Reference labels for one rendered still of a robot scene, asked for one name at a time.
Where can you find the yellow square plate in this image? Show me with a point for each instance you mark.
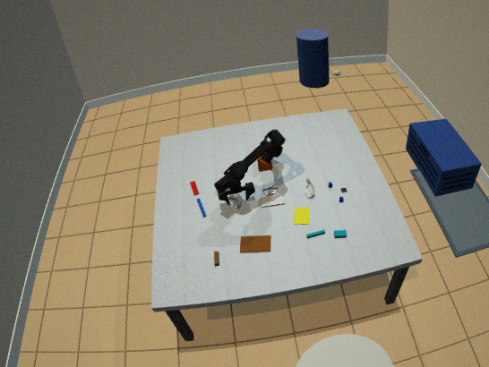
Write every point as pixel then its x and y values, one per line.
pixel 301 216

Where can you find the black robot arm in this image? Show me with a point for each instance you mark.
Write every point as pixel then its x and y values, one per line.
pixel 267 150

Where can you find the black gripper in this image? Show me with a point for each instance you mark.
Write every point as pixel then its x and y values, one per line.
pixel 236 188

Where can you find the red flat bar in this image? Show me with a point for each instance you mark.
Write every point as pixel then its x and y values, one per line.
pixel 194 186

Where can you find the teal flat bar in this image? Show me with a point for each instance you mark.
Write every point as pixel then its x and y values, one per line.
pixel 321 232

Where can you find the teal rectangular block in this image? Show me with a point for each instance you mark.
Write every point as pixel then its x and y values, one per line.
pixel 340 234

